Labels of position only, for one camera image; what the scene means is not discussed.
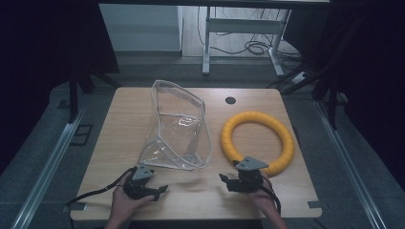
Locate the person's right hand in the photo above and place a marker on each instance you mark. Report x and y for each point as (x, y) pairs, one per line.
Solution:
(266, 197)

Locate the white metal desk frame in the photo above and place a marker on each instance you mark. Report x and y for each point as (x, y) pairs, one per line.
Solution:
(242, 26)

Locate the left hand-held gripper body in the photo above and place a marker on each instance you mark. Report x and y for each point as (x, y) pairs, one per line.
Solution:
(140, 178)

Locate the black round table grommet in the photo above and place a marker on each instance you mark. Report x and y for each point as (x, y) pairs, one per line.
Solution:
(230, 100)

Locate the grey tape patch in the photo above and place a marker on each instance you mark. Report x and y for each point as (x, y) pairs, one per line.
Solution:
(318, 204)

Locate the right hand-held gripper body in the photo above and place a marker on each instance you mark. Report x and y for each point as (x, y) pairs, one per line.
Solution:
(250, 178)

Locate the silver metal floor rail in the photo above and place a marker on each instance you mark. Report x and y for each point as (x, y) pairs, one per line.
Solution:
(350, 165)
(47, 168)

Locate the white power strip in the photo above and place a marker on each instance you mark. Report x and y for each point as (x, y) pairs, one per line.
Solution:
(300, 77)

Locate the black curtain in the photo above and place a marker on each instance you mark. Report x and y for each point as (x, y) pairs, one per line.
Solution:
(38, 63)
(372, 79)

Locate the person's left hand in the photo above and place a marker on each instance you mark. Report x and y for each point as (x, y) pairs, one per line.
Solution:
(125, 203)

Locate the black floor plate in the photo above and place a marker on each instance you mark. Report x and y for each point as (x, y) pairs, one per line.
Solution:
(81, 135)

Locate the black tripod stand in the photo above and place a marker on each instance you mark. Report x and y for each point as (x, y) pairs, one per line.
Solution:
(74, 95)
(332, 105)

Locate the transparent plastic bag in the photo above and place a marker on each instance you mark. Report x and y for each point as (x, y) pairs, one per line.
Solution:
(178, 133)

